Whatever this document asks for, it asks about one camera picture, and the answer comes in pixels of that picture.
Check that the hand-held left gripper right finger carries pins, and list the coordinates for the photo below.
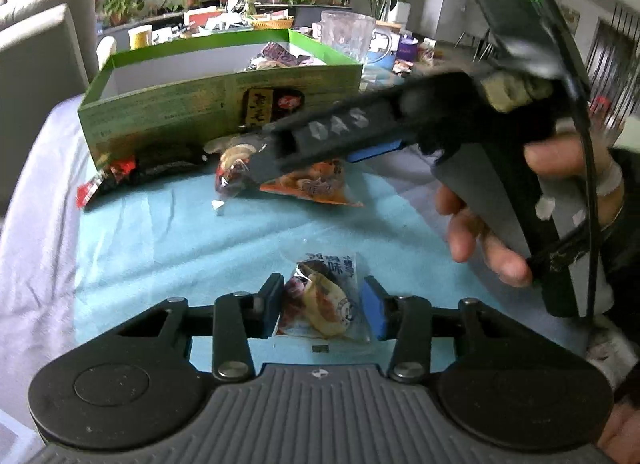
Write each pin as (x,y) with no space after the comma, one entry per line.
(375,309)

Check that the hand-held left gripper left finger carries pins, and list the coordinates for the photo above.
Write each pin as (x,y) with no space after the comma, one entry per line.
(272,306)

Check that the grey sofa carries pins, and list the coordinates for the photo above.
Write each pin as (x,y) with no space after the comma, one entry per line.
(40,69)

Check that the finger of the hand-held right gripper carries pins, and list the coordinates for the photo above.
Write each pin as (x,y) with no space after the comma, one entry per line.
(375,152)
(350,124)

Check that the snack packets inside box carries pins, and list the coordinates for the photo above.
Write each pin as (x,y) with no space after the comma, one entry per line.
(281,53)

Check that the glass mug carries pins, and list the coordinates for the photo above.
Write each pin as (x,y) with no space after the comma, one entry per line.
(350,39)

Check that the clear red snack packet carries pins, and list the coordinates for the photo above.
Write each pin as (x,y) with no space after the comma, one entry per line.
(235,169)

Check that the white paper scrap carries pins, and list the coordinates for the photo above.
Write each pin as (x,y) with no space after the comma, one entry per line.
(218,207)

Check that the clear blue-print snack packet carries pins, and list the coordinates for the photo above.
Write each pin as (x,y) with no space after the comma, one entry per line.
(325,301)

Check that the purple bag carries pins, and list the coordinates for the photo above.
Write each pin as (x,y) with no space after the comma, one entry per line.
(407,50)

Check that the orange snack packet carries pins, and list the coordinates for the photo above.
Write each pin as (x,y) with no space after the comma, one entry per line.
(315,189)

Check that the red black snack packet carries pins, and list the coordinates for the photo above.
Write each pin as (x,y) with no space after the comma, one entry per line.
(102,184)

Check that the wicker basket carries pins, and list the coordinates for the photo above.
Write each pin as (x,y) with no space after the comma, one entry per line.
(272,23)

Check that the person's right forearm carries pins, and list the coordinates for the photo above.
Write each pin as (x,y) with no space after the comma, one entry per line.
(625,269)

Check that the person's right hand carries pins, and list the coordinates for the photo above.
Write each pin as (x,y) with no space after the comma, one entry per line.
(470,239)

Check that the green cardboard box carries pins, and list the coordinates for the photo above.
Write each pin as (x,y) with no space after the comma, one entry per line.
(175,99)

